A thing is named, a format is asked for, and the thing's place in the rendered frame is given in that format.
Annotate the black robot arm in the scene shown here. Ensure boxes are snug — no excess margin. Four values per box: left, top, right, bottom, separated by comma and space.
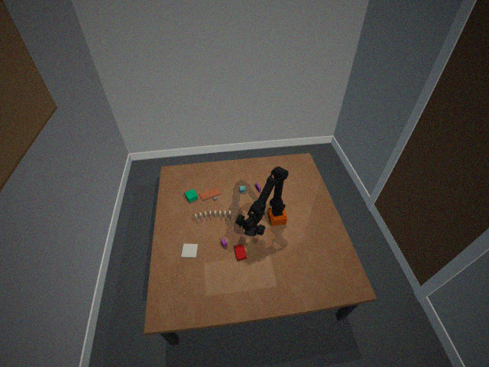
241, 166, 289, 237

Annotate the green rectangular block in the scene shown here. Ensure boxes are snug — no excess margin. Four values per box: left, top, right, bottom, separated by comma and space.
185, 189, 198, 203

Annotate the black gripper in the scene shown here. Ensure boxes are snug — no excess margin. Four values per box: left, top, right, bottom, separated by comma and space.
236, 214, 265, 235

